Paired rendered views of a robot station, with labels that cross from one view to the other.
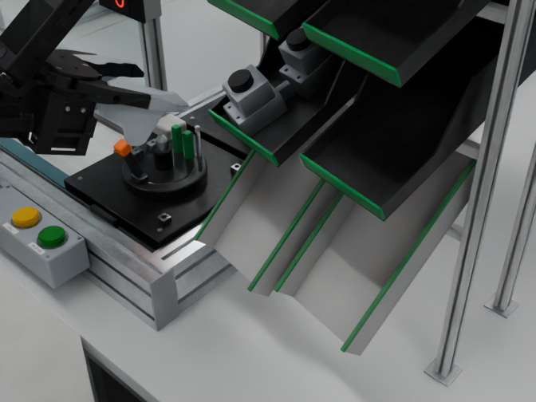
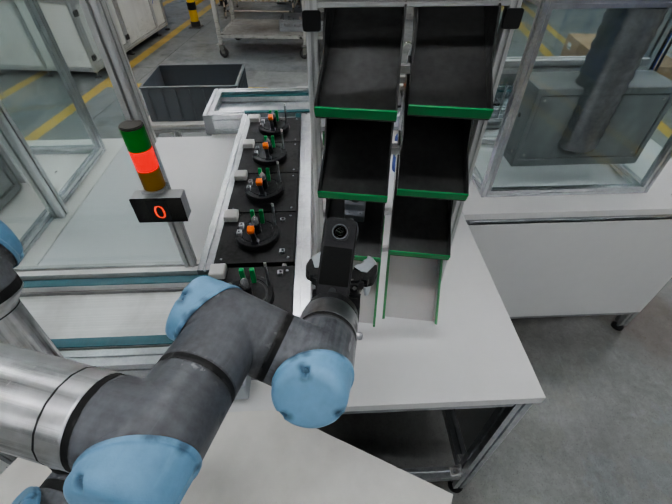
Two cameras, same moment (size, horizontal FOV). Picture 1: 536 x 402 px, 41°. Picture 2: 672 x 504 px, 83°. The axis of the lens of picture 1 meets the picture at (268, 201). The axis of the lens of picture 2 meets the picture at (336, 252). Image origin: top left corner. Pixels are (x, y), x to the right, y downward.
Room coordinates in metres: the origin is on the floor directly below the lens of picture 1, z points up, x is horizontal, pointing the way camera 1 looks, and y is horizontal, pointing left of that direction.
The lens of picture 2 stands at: (0.35, 0.47, 1.78)
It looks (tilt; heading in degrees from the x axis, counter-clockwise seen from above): 44 degrees down; 315
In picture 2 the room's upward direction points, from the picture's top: straight up
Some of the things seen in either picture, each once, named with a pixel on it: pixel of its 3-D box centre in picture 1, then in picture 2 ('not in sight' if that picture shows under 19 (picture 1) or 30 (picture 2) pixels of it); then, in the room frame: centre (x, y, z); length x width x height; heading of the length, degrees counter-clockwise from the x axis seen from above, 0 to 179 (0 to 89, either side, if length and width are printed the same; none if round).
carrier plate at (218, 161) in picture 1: (166, 179); (248, 300); (0.98, 0.17, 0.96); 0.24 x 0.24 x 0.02; 48
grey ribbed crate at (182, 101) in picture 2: not in sight; (199, 91); (2.92, -0.75, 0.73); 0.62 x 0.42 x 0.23; 48
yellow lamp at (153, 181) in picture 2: not in sight; (151, 177); (1.20, 0.23, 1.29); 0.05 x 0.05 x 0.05
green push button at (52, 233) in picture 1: (52, 238); not in sight; (0.84, 0.33, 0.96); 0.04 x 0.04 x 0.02
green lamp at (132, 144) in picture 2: not in sight; (135, 137); (1.20, 0.23, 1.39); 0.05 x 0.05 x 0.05
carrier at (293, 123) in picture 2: not in sight; (273, 120); (1.72, -0.50, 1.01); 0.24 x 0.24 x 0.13; 48
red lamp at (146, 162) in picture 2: not in sight; (143, 158); (1.20, 0.23, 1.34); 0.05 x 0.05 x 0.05
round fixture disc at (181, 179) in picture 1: (164, 170); (247, 296); (0.98, 0.17, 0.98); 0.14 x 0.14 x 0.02
